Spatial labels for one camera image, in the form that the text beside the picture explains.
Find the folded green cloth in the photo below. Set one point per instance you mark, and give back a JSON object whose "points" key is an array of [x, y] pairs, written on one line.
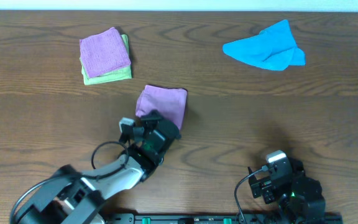
{"points": [[122, 74]]}

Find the folded purple cloth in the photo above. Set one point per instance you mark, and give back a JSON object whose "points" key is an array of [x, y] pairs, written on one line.
{"points": [[103, 53]]}

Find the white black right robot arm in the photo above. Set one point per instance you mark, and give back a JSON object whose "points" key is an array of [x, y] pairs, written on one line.
{"points": [[299, 197]]}

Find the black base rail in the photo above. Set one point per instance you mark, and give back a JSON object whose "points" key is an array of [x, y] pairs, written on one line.
{"points": [[129, 218]]}

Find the purple microfiber cloth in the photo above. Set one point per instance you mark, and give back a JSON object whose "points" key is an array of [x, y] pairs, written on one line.
{"points": [[170, 103]]}

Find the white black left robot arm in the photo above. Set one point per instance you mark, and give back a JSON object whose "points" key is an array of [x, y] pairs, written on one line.
{"points": [[69, 196]]}

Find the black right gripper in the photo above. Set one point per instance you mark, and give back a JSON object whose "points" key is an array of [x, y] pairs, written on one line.
{"points": [[260, 185]]}

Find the blue microfiber cloth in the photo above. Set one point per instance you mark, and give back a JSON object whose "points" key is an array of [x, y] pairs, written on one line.
{"points": [[274, 48]]}

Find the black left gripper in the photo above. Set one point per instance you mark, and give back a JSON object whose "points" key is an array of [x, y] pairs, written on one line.
{"points": [[153, 123]]}

